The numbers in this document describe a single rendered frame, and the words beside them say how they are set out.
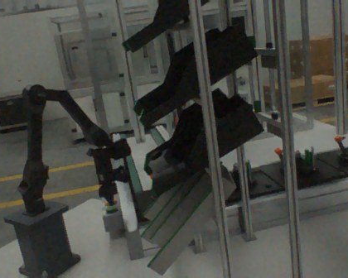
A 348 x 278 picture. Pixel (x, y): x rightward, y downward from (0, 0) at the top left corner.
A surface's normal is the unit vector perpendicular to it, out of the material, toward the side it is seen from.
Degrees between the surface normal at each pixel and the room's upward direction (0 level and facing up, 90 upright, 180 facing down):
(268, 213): 90
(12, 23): 90
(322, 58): 90
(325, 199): 90
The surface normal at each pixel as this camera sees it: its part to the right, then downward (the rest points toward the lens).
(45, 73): 0.15, 0.24
